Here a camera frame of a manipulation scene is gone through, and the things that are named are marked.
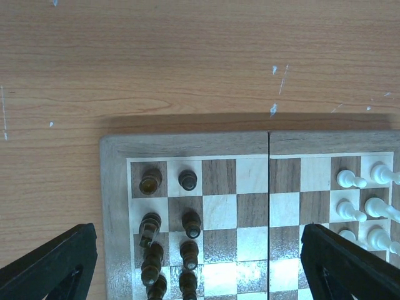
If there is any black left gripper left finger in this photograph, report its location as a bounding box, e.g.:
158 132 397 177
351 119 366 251
1 223 98 299

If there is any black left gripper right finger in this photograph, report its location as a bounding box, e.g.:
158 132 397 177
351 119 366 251
301 224 399 300

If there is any white chess piece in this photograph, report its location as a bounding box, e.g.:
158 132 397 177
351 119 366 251
339 230 367 249
336 201 368 223

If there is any white bishop piece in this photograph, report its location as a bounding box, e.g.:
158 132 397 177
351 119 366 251
367 228 399 255

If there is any white knight piece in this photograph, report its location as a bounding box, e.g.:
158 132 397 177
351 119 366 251
364 197 399 223

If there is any white pawn piece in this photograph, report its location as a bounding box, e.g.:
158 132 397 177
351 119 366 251
336 169 368 188

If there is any white rook piece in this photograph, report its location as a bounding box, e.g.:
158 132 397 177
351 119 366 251
371 164 400 185

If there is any wooden chess board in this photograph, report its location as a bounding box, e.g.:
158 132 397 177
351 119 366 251
99 131 399 299

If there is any dark bishop piece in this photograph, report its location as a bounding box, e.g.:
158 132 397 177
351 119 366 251
141 243 164 287

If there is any dark queen piece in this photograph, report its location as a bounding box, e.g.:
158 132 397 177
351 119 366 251
146 275 167 300

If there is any dark knight piece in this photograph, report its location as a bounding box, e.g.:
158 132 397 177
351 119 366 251
139 212 162 248

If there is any dark pawn piece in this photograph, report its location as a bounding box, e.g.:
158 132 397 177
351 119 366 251
179 271 198 300
180 241 199 271
178 169 198 191
182 211 201 239

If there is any dark rook piece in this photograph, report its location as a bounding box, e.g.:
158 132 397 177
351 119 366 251
139 168 163 195

